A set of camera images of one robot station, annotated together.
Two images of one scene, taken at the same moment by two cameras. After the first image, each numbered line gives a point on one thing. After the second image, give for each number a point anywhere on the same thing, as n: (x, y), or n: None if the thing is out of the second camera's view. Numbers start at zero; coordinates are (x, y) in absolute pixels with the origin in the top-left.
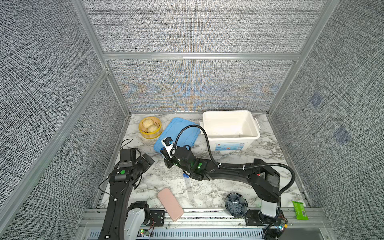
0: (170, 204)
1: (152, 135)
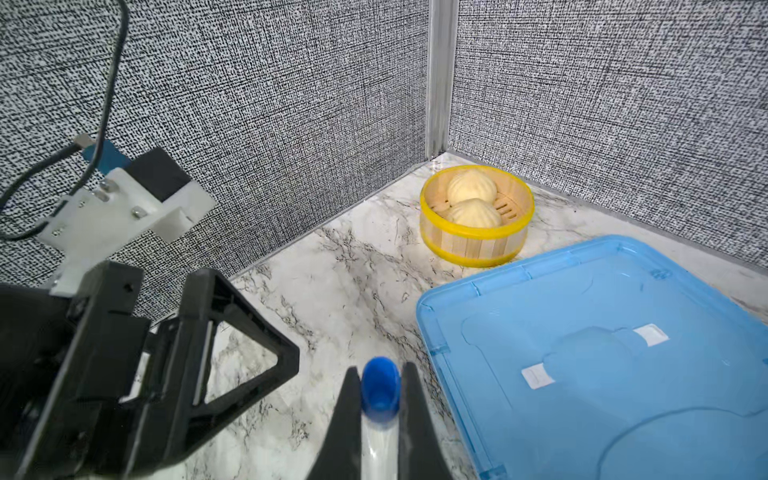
0: None
1: (478, 248)
